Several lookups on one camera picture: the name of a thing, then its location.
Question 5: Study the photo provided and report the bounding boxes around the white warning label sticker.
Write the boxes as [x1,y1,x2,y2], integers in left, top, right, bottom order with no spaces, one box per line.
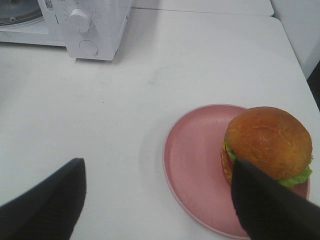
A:
[44,0,54,11]

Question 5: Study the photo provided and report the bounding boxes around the toy burger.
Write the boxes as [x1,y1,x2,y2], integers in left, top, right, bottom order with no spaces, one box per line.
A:
[220,106,313,188]

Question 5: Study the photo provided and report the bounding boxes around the white microwave oven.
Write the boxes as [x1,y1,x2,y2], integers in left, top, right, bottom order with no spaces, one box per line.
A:
[0,0,133,61]

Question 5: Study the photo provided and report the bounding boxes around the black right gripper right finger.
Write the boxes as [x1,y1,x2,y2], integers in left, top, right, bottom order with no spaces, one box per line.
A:
[231,158,320,240]

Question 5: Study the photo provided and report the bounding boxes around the glass microwave turntable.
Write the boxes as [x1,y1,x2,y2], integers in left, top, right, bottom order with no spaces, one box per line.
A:
[0,0,43,26]

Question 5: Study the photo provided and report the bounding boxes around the pink round plate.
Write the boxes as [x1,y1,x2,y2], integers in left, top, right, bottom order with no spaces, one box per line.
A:
[163,104,310,240]

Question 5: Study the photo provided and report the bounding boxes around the white timer knob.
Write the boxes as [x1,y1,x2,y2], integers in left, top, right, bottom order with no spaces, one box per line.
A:
[68,8,92,33]

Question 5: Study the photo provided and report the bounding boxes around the round white door button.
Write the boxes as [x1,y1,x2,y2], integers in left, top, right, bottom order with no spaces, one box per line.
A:
[79,40,98,56]

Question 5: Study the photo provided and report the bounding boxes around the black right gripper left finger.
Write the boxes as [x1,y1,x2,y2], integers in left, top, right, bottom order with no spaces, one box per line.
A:
[0,158,87,240]

